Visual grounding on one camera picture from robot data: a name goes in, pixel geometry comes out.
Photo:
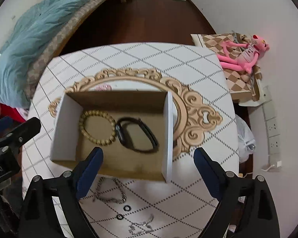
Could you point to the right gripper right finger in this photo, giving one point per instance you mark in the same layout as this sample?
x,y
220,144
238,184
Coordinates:
x,y
259,217

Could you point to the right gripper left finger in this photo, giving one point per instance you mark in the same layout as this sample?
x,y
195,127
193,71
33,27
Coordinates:
x,y
70,187

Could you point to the black watch band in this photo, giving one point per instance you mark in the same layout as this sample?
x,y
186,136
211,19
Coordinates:
x,y
135,135

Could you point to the red cloth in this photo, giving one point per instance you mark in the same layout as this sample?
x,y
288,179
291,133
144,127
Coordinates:
x,y
7,111

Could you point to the white plastic bag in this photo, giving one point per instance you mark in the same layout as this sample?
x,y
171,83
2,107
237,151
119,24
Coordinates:
x,y
246,140

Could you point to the white power strip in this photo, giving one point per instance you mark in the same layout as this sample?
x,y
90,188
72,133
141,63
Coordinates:
x,y
272,133

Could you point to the white diamond pattern tablecloth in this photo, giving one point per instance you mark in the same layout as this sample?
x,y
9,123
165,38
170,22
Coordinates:
x,y
203,116

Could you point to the open cardboard box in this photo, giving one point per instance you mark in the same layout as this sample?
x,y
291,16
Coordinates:
x,y
87,119

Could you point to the checkered beige mattress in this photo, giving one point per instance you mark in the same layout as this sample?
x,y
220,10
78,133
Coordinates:
x,y
56,45

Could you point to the checkered brown cushion box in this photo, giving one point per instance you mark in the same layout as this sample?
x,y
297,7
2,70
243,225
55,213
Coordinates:
x,y
246,89

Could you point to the light blue duvet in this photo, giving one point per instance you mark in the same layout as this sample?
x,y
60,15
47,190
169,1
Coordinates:
x,y
32,33

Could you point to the pink panther plush toy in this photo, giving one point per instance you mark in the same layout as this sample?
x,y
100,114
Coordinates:
x,y
253,51

